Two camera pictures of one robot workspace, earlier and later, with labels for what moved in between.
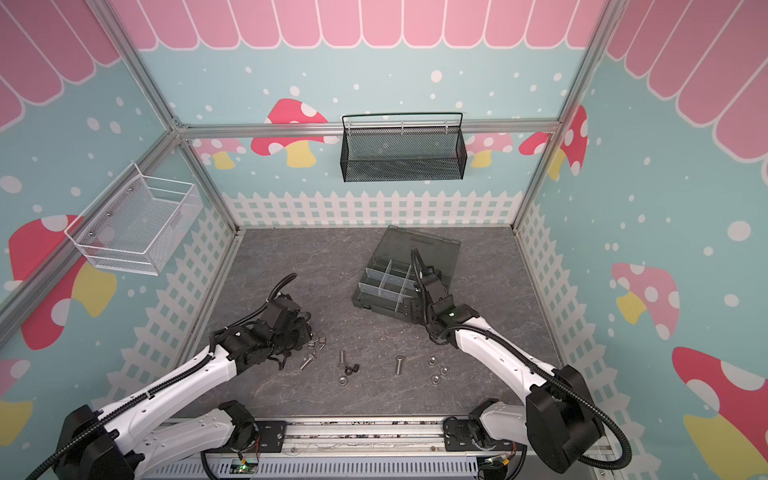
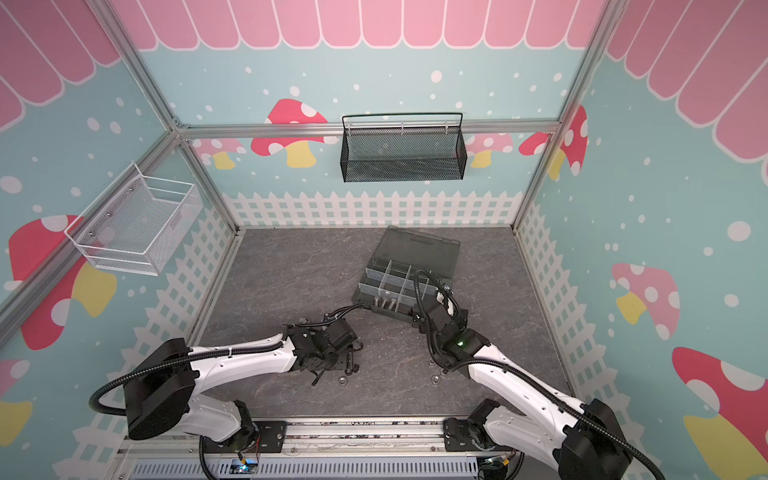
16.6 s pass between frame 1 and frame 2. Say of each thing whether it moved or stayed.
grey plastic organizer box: stayed
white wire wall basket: stayed
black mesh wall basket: stayed
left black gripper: moved
